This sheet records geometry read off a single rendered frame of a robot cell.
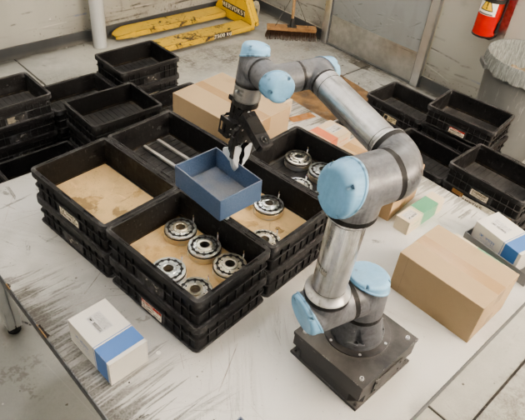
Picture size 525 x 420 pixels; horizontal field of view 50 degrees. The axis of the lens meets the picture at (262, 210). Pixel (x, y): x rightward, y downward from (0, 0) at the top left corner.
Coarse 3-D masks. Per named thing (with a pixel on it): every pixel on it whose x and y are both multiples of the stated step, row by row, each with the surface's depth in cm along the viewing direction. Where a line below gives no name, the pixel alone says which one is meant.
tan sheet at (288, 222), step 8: (248, 208) 192; (232, 216) 188; (240, 216) 189; (248, 216) 189; (256, 216) 189; (288, 216) 191; (296, 216) 191; (248, 224) 186; (256, 224) 186; (264, 224) 186; (272, 224) 187; (280, 224) 187; (288, 224) 187; (296, 224) 188; (280, 232) 184; (288, 232) 184
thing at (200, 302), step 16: (176, 192) 179; (144, 208) 172; (112, 224) 165; (112, 240) 162; (256, 240) 165; (160, 272) 152; (240, 272) 155; (176, 288) 149; (224, 288) 151; (192, 304) 146
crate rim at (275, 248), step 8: (248, 160) 198; (264, 168) 194; (280, 176) 191; (296, 184) 188; (304, 192) 186; (320, 216) 177; (240, 224) 170; (304, 224) 173; (312, 224) 176; (248, 232) 168; (296, 232) 169; (264, 240) 166; (280, 240) 166; (288, 240) 168; (272, 248) 164; (280, 248) 166
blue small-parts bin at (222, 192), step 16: (192, 160) 159; (208, 160) 164; (224, 160) 163; (176, 176) 157; (192, 176) 163; (208, 176) 164; (224, 176) 164; (240, 176) 160; (256, 176) 154; (192, 192) 154; (208, 192) 148; (224, 192) 158; (240, 192) 149; (256, 192) 154; (208, 208) 151; (224, 208) 148; (240, 208) 153
